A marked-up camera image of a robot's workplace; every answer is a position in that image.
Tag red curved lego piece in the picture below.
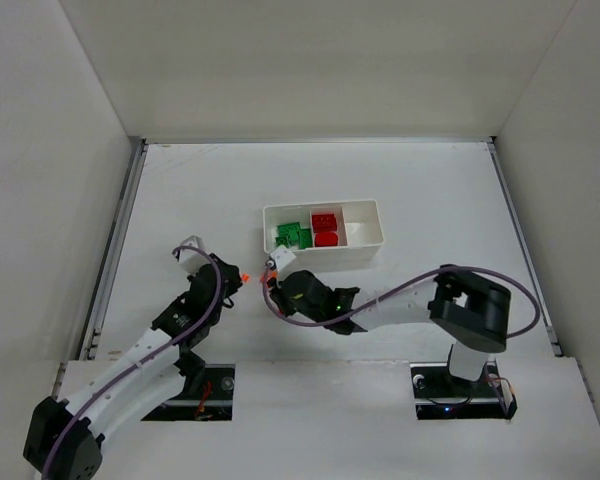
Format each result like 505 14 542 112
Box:
314 231 339 248

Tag green lego pieces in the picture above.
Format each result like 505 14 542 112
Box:
275 228 313 250

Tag red lego block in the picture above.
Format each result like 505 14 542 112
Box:
311 213 338 233

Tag green lego brick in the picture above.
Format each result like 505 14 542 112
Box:
277 222 302 238

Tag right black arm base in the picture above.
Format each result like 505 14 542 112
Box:
410 361 518 421

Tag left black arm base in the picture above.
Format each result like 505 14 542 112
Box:
143 352 236 422

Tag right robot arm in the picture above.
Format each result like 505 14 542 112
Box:
264 265 511 381

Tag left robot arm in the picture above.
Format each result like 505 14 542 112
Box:
23 250 243 479

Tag white three-compartment container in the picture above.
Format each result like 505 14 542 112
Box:
263 200 384 271

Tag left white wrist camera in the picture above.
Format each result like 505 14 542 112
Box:
172 235 208 275

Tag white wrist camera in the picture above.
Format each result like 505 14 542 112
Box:
267 245 296 273
172 235 208 275

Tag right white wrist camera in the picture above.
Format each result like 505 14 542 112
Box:
267 245 296 273

